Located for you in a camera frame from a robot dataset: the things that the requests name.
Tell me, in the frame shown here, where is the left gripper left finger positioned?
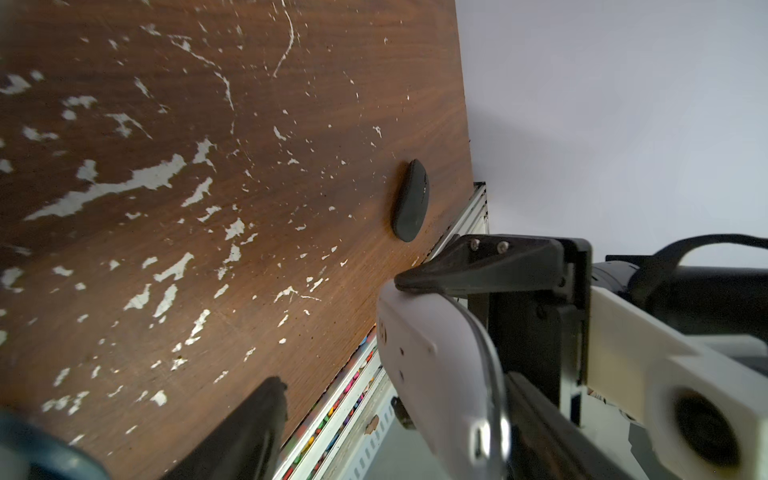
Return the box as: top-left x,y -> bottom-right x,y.
164,376 -> 287,479

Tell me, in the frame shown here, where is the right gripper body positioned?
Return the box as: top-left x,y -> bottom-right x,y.
467,238 -> 592,426

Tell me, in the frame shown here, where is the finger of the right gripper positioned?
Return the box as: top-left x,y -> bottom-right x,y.
394,235 -> 565,296

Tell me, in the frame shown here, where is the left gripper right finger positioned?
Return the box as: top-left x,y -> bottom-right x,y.
506,372 -> 630,479

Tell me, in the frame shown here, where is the silver mouse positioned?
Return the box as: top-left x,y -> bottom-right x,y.
377,282 -> 510,479

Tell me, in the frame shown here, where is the black mouse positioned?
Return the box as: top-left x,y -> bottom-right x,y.
391,159 -> 430,243

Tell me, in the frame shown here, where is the teal plastic storage box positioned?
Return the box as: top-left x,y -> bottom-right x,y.
1,411 -> 110,479

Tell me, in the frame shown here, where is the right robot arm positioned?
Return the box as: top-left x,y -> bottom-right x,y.
395,234 -> 767,421

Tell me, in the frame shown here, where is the colourful pebble strip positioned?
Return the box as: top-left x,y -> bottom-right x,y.
273,339 -> 381,479

